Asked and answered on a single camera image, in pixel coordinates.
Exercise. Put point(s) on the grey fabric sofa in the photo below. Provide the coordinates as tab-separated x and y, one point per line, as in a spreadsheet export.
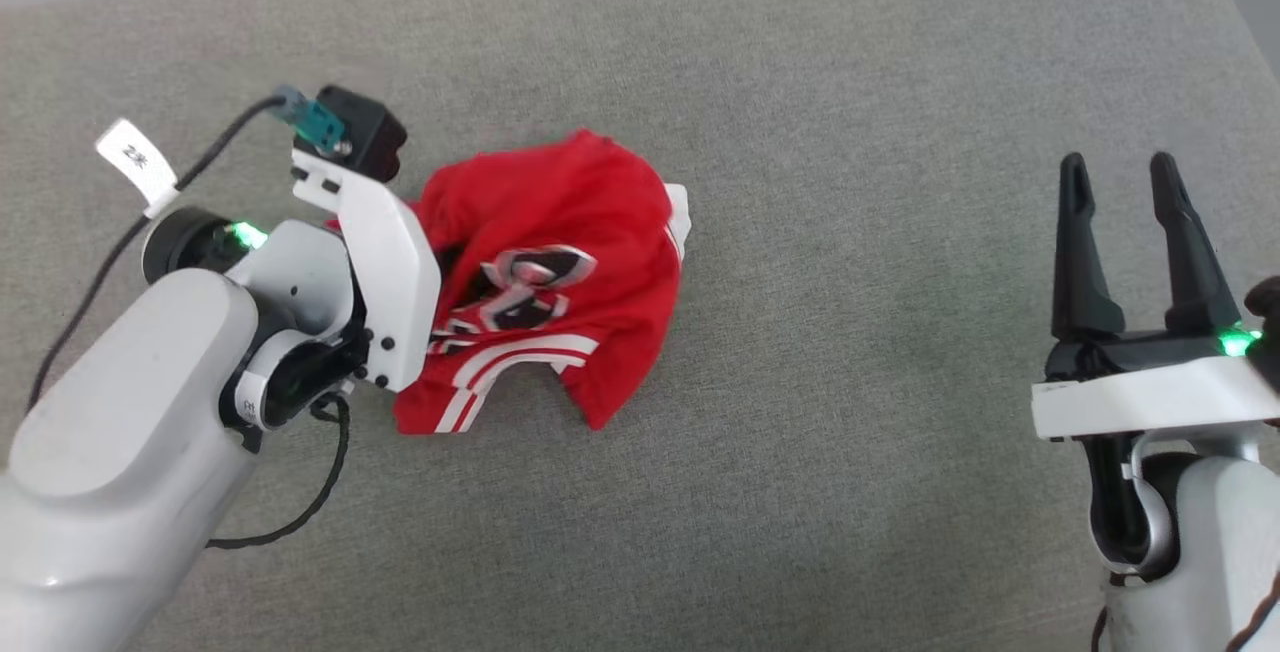
800	82

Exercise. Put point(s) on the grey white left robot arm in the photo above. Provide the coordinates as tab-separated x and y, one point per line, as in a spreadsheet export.
120	412

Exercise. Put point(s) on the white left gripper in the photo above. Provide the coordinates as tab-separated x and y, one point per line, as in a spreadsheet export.
395	272

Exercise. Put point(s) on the red Bulls basketball jersey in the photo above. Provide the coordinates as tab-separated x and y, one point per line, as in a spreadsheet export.
600	232

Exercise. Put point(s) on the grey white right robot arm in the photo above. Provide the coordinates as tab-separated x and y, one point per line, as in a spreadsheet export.
1210	532

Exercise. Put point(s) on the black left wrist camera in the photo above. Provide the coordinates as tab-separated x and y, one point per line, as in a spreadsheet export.
365	132

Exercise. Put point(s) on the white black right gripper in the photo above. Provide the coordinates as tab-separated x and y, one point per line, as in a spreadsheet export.
1150	397

